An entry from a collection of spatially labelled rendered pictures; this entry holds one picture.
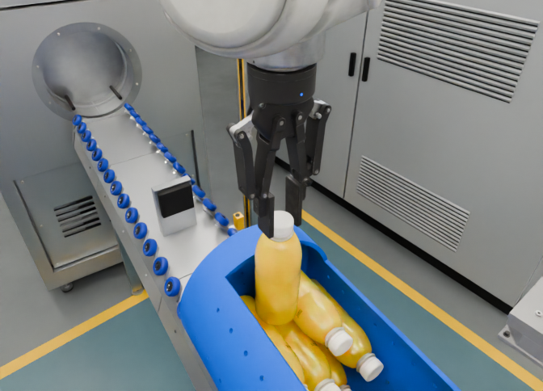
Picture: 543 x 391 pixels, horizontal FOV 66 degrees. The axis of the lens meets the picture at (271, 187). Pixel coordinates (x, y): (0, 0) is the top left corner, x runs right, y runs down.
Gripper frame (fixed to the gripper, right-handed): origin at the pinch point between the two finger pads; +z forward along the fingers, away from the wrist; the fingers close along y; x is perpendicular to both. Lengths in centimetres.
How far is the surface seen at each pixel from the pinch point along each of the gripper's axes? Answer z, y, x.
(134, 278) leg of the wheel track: 122, 6, -119
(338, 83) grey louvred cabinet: 53, -123, -128
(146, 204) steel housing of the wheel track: 42, 3, -67
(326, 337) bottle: 23.6, -4.3, 7.3
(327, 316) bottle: 21.3, -5.8, 5.6
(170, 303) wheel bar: 43, 11, -29
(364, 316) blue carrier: 26.5, -14.2, 6.3
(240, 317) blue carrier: 15.2, 8.2, 2.2
